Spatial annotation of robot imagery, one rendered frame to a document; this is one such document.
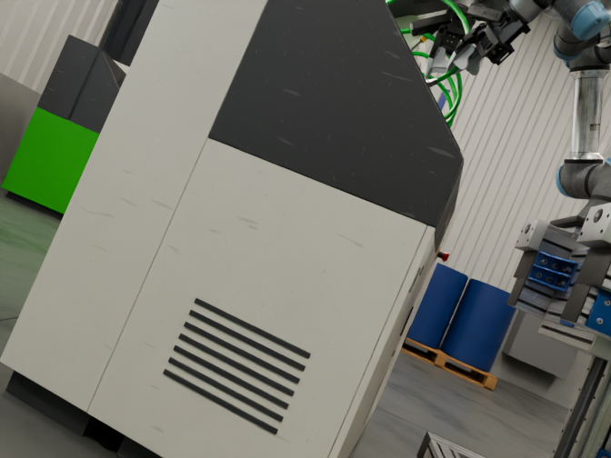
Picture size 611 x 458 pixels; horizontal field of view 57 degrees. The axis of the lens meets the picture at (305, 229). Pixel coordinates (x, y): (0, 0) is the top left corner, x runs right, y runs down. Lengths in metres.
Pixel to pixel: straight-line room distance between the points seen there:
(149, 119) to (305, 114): 0.40
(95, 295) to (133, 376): 0.22
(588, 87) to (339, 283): 1.14
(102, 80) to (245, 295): 4.03
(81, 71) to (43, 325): 3.87
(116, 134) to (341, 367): 0.79
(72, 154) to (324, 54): 3.95
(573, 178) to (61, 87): 4.23
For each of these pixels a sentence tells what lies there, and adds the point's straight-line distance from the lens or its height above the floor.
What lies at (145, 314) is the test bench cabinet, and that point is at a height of 0.34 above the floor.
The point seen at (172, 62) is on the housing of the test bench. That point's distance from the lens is 1.49.
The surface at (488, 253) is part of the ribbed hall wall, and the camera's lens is 8.22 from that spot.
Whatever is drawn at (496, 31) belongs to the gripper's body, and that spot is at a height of 1.30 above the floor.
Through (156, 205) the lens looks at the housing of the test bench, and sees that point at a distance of 1.40.
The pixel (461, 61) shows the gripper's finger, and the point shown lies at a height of 1.22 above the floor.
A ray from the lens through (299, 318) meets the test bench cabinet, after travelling 1.26.
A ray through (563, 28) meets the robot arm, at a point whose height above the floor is 1.33.
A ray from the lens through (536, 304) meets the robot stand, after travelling 1.80.
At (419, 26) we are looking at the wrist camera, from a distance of 1.73.
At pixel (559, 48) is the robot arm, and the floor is 1.33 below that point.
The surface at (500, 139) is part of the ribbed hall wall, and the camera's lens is 8.46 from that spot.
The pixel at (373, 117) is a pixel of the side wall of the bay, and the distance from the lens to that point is 1.29.
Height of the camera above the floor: 0.65
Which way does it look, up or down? 1 degrees up
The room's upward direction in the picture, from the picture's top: 23 degrees clockwise
